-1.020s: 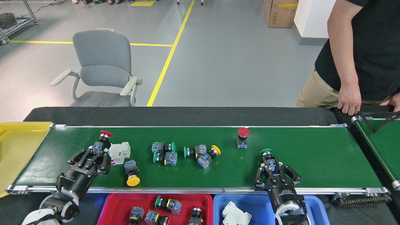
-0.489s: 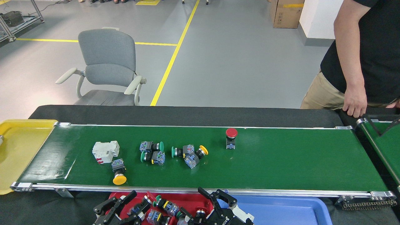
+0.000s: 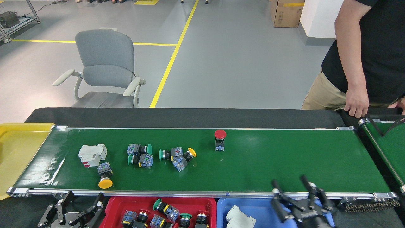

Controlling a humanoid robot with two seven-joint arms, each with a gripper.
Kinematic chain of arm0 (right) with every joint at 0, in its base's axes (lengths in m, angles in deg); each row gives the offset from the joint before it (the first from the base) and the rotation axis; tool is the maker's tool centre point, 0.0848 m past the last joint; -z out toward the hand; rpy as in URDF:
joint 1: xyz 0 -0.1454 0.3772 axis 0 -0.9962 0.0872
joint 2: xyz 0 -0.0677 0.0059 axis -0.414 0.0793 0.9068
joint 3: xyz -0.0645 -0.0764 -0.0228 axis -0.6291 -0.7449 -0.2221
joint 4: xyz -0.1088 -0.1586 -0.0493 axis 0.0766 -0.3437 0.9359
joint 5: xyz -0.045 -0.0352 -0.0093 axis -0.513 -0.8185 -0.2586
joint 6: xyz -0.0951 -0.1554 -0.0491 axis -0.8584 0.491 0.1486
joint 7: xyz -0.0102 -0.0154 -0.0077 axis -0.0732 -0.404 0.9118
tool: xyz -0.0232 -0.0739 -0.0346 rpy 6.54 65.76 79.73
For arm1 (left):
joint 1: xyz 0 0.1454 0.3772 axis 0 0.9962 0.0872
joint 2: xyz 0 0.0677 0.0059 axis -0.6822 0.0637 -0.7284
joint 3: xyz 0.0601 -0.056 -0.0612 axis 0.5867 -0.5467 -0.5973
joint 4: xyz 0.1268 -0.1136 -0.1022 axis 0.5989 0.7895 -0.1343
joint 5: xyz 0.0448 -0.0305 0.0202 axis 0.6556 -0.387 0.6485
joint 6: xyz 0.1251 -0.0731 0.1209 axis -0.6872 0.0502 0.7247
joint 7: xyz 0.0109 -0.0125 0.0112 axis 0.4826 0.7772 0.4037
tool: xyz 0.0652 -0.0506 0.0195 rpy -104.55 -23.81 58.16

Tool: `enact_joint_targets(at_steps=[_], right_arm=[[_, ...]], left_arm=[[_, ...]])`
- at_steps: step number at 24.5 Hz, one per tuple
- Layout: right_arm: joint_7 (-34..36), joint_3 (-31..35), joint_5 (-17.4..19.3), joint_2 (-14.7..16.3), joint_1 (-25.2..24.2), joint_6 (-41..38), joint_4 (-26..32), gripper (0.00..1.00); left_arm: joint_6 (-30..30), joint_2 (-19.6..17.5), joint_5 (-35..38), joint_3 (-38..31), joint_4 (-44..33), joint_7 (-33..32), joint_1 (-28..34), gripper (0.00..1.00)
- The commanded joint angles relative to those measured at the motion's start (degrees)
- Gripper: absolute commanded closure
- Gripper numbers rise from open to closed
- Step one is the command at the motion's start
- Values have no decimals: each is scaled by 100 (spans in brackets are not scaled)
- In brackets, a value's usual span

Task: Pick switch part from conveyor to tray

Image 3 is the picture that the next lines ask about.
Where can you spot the green mushroom push button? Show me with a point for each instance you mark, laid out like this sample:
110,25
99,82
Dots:
185,218
145,160
171,212
134,148
164,154

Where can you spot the person's right hand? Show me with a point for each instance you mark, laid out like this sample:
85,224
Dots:
357,103

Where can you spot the white circuit breaker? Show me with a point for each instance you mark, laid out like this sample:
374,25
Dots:
91,153
240,218

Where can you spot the red plastic tray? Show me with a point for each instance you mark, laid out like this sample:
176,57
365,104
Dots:
114,209

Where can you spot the person's left hand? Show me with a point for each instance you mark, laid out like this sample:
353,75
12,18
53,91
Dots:
399,104

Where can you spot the black bent guide strip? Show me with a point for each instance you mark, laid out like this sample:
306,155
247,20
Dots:
383,133

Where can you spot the grey office chair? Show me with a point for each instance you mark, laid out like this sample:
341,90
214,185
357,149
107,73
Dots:
106,50

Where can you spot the brown cardboard box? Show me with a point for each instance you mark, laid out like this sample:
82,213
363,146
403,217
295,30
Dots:
287,14

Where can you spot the long green conveyor belt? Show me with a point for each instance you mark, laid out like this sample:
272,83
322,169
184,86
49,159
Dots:
269,158

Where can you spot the yellow plastic tray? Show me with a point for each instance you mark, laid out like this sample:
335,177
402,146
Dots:
19,158

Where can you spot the yellow mushroom push button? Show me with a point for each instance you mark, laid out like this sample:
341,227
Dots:
179,163
105,183

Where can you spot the person's right forearm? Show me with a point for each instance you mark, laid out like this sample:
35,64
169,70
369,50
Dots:
354,66

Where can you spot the small black table cloth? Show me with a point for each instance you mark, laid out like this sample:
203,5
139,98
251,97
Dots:
349,122

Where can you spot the black device box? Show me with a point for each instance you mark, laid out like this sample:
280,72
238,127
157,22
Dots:
9,19

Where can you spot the short green feeder conveyor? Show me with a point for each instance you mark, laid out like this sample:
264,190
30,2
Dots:
392,148

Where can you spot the blue plastic tray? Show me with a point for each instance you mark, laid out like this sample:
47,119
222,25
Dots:
264,210

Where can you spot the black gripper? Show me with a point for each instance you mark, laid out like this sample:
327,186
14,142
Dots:
69,222
311,218

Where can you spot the aluminium frame rack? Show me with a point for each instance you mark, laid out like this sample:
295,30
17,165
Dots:
25,23

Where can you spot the large black table cloth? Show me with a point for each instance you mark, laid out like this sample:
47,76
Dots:
158,117

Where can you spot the person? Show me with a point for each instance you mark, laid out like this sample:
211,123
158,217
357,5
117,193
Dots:
386,47

